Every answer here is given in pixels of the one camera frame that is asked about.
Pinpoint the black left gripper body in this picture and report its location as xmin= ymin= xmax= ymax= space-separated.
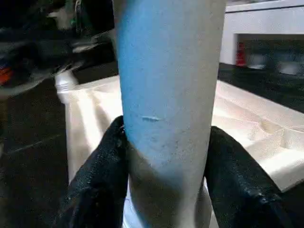
xmin=0 ymin=26 xmax=115 ymax=92

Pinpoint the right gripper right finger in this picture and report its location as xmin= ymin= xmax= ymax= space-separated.
xmin=204 ymin=126 xmax=295 ymax=228

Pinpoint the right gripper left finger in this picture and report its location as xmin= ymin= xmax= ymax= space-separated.
xmin=55 ymin=115 xmax=130 ymax=228

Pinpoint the white plastic table top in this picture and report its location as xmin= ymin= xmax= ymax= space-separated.
xmin=62 ymin=76 xmax=304 ymax=228

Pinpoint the black work mat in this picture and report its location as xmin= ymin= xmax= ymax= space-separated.
xmin=0 ymin=62 xmax=304 ymax=228

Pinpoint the white cabinet with glass doors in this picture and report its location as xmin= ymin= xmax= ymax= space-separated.
xmin=219 ymin=0 xmax=304 ymax=67

